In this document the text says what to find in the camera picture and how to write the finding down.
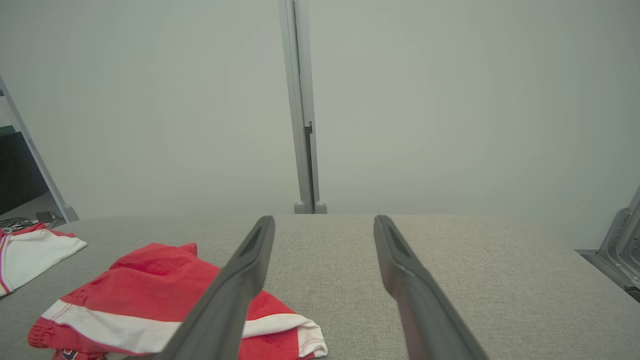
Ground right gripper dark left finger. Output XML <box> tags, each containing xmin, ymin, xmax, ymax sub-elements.
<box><xmin>155</xmin><ymin>215</ymin><xmax>276</xmax><ymax>360</ymax></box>

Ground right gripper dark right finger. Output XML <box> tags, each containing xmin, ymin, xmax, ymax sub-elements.
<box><xmin>373</xmin><ymin>214</ymin><xmax>489</xmax><ymax>360</ymax></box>

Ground red white striped shorts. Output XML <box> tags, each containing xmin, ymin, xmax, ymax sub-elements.
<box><xmin>27</xmin><ymin>242</ymin><xmax>329</xmax><ymax>360</ymax></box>

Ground red white number 23 jersey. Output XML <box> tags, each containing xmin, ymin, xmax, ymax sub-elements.
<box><xmin>0</xmin><ymin>222</ymin><xmax>88</xmax><ymax>298</ymax></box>

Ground black panel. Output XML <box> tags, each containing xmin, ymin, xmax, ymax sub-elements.
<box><xmin>0</xmin><ymin>131</ymin><xmax>51</xmax><ymax>216</ymax></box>

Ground grey partition post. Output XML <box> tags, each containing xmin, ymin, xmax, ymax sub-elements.
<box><xmin>0</xmin><ymin>75</ymin><xmax>80</xmax><ymax>224</ymax></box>
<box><xmin>278</xmin><ymin>0</ymin><xmax>328</xmax><ymax>215</ymax></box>

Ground grey metal frame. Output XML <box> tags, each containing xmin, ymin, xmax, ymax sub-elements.
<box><xmin>575</xmin><ymin>186</ymin><xmax>640</xmax><ymax>304</ymax></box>

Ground black floor cables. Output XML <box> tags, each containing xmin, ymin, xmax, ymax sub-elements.
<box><xmin>0</xmin><ymin>210</ymin><xmax>64</xmax><ymax>234</ymax></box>

